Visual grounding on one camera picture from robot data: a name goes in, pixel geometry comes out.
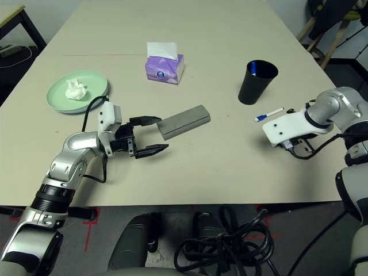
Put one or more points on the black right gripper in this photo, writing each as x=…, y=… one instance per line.
x=299, y=143

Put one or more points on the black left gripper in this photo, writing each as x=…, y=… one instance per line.
x=123, y=138

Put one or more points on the grey glasses case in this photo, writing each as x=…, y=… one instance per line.
x=184, y=120

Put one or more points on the white marker blue cap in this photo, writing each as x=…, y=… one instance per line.
x=253, y=68
x=270, y=114

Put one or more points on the green plate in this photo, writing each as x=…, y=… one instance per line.
x=92, y=83

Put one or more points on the white tissue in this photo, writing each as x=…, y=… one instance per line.
x=76, y=90

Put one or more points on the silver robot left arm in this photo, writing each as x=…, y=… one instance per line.
x=72, y=143

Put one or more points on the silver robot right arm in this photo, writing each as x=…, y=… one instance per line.
x=339, y=106

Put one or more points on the purple tissue box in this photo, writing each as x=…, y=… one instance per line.
x=161, y=73

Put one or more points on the black cup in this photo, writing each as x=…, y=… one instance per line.
x=253, y=92

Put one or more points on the black cabinet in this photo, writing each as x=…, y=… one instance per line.
x=350, y=74

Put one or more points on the grey robot right leg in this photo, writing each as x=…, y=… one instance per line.
x=202, y=227

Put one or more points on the grey robot leg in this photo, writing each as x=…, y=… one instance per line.
x=202, y=227
x=132, y=241

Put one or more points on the grey robot left leg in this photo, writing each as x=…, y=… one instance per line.
x=132, y=241

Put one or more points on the wooden stool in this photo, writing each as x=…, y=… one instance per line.
x=335, y=41

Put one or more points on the black jacket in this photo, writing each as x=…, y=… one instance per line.
x=325, y=20

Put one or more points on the grey robot torso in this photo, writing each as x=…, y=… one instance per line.
x=143, y=273

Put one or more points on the yellow-green stool cushion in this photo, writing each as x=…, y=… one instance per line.
x=352, y=15

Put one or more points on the grey power adapter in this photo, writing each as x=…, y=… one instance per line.
x=10, y=49

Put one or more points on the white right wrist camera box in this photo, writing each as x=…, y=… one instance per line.
x=287, y=128

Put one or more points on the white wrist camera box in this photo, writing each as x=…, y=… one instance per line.
x=287, y=128
x=107, y=113

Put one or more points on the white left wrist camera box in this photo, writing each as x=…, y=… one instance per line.
x=107, y=113

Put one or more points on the beige side table black frame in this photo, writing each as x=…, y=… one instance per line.
x=8, y=13

